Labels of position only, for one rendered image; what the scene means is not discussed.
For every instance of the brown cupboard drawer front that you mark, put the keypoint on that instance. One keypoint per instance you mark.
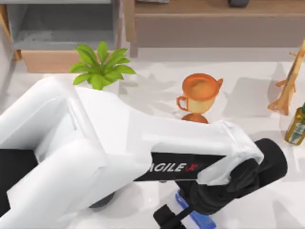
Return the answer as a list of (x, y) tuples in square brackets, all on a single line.
[(214, 32)]

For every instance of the green leafy plant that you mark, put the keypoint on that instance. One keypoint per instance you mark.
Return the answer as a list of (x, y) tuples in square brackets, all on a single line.
[(101, 66)]

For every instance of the wooden cupboard frame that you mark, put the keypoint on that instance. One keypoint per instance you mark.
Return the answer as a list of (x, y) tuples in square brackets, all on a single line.
[(6, 28)]

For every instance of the wooden branched stand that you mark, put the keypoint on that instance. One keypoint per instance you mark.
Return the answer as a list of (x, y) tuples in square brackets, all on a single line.
[(289, 95)]

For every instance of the bronze trophy cup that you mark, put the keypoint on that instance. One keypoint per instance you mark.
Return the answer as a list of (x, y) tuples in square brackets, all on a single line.
[(199, 95)]

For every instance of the blue stapler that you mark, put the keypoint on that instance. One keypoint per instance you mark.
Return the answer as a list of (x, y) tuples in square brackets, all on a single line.
[(184, 202)]

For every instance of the wooden open shelf cupboard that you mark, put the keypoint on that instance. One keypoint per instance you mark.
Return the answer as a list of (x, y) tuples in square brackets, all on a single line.
[(214, 10)]

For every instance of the olive green bottle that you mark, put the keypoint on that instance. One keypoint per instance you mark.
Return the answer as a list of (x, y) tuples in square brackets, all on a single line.
[(296, 128)]

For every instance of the pale wooden drawer front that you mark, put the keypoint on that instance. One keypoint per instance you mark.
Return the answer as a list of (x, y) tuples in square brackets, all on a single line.
[(47, 60)]

